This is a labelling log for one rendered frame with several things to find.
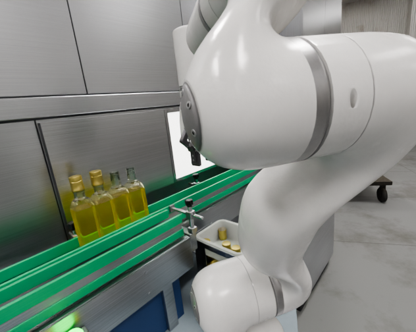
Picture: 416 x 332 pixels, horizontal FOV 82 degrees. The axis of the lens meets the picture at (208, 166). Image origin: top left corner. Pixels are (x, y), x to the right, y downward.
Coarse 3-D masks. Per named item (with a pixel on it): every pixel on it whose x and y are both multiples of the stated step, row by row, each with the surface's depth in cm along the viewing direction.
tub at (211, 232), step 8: (216, 224) 100; (224, 224) 101; (232, 224) 98; (200, 232) 94; (208, 232) 96; (216, 232) 100; (232, 232) 99; (200, 240) 89; (216, 240) 100; (224, 240) 99; (232, 240) 99; (224, 248) 82
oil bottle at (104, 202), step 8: (104, 192) 74; (96, 200) 72; (104, 200) 73; (112, 200) 75; (96, 208) 72; (104, 208) 73; (112, 208) 75; (104, 216) 74; (112, 216) 75; (104, 224) 74; (112, 224) 76; (104, 232) 74
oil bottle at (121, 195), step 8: (112, 192) 76; (120, 192) 77; (128, 192) 79; (120, 200) 77; (128, 200) 79; (120, 208) 77; (128, 208) 80; (120, 216) 78; (128, 216) 80; (120, 224) 78
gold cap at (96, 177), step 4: (92, 172) 71; (96, 172) 72; (100, 172) 73; (92, 176) 72; (96, 176) 72; (100, 176) 73; (92, 180) 72; (96, 180) 72; (100, 180) 73; (92, 184) 72; (96, 184) 72; (100, 184) 73
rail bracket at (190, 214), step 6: (186, 204) 82; (192, 204) 83; (174, 210) 89; (180, 210) 87; (192, 210) 84; (186, 216) 84; (192, 216) 83; (198, 216) 81; (192, 222) 84; (192, 228) 85; (192, 234) 85
